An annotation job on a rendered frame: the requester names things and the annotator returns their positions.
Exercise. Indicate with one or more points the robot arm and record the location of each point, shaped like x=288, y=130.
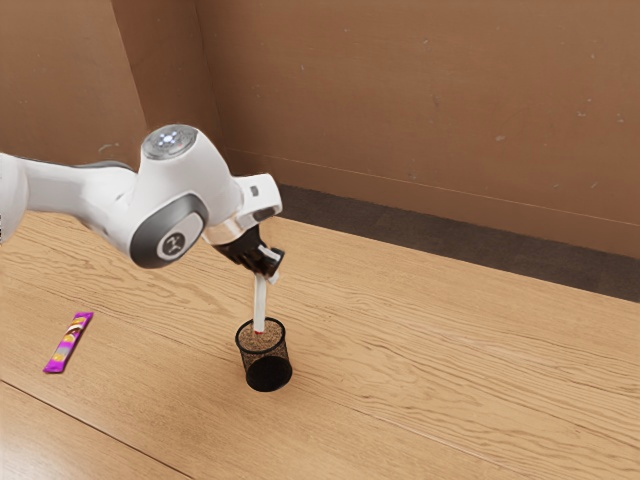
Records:
x=170, y=200

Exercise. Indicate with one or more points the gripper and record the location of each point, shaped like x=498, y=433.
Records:
x=242, y=249

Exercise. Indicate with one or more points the purple snack bar wrapper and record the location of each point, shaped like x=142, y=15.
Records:
x=68, y=342

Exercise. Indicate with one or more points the black mesh pen holder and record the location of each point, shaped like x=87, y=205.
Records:
x=264, y=357

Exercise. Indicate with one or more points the white pen with red tip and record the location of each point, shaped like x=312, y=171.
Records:
x=259, y=305

